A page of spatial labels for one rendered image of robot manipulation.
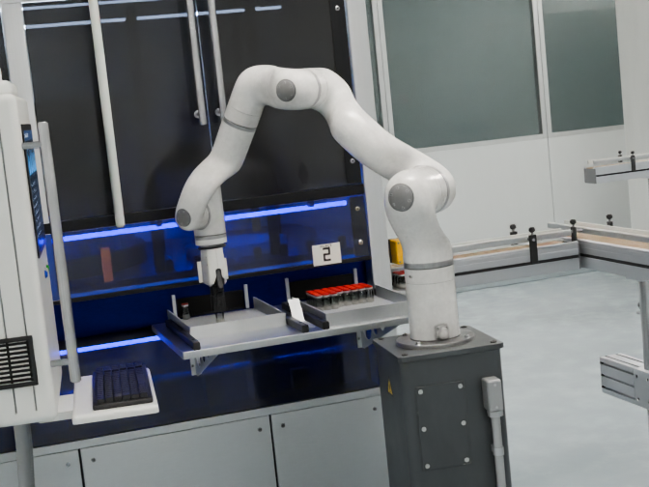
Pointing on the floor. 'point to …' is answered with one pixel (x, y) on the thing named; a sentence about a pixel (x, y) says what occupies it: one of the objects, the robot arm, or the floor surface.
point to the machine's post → (360, 61)
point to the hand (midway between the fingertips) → (218, 302)
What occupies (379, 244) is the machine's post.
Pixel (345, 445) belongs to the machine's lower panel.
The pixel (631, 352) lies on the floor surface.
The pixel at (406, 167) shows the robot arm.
